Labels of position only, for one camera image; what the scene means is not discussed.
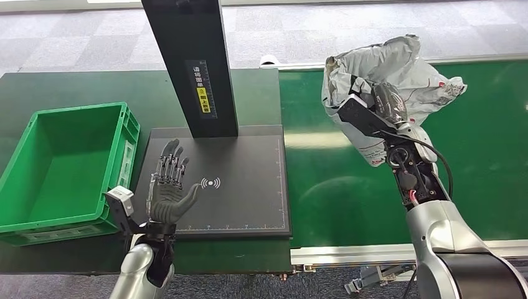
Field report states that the green conveyor belt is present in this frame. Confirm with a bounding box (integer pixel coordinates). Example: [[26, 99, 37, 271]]
[[278, 59, 528, 250]]

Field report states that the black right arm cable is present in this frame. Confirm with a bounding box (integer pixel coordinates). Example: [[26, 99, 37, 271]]
[[377, 128, 454, 200]]

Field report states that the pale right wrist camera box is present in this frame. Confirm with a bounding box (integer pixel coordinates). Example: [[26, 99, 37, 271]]
[[337, 93, 398, 139]]

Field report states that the white package with black print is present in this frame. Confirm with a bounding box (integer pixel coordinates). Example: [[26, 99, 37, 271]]
[[321, 34, 468, 168]]

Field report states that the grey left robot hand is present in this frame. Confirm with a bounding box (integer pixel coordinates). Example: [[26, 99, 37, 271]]
[[146, 139, 202, 225]]

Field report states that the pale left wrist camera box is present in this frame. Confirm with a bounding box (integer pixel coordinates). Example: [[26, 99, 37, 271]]
[[105, 186, 139, 237]]

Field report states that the black weighing scale platform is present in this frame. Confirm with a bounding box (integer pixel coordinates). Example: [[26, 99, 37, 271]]
[[131, 125, 293, 240]]

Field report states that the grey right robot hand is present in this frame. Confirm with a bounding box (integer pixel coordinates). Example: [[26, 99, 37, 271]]
[[371, 82, 409, 126]]

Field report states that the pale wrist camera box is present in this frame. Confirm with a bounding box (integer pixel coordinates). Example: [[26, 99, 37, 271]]
[[105, 186, 139, 237], [337, 93, 398, 139]]

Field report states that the metal bracket under conveyor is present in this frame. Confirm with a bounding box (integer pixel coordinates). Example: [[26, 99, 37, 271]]
[[344, 263, 417, 295]]

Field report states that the black scale column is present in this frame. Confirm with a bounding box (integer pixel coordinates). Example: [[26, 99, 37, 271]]
[[140, 0, 239, 139]]

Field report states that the green plastic basket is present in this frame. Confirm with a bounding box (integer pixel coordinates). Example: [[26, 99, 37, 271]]
[[0, 102, 141, 247]]

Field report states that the black yellow column label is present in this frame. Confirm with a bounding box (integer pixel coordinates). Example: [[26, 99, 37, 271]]
[[186, 59, 218, 120]]

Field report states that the aluminium conveyor frame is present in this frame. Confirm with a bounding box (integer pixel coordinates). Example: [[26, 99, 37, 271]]
[[260, 52, 528, 283]]

